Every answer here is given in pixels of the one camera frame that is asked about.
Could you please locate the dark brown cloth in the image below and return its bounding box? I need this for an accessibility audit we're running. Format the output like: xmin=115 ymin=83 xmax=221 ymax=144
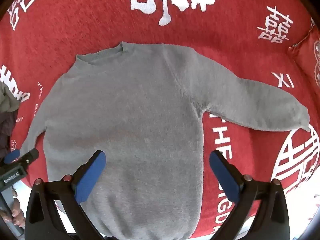
xmin=0 ymin=110 xmax=17 ymax=161

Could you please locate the grey knit sweater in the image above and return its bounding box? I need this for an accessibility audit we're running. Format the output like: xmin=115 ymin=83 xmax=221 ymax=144
xmin=19 ymin=41 xmax=311 ymax=240

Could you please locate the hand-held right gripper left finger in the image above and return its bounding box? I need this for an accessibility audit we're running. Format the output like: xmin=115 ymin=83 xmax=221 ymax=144
xmin=25 ymin=150 xmax=110 ymax=240

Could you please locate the person's left hand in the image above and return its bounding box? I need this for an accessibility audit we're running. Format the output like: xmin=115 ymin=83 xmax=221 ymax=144
xmin=0 ymin=189 xmax=25 ymax=228

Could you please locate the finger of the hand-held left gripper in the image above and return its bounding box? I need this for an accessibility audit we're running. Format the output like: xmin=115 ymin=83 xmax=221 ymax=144
xmin=17 ymin=148 xmax=40 ymax=166
xmin=4 ymin=149 xmax=21 ymax=164

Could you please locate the red printed pillow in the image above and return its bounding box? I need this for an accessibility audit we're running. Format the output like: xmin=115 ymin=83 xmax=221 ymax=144
xmin=287 ymin=17 xmax=320 ymax=88

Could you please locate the red printed blanket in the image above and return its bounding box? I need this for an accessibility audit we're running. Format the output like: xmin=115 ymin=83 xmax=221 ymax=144
xmin=0 ymin=0 xmax=320 ymax=240

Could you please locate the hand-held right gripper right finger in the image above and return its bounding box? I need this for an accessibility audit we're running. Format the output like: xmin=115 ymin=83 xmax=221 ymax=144
xmin=209 ymin=150 xmax=290 ymax=240

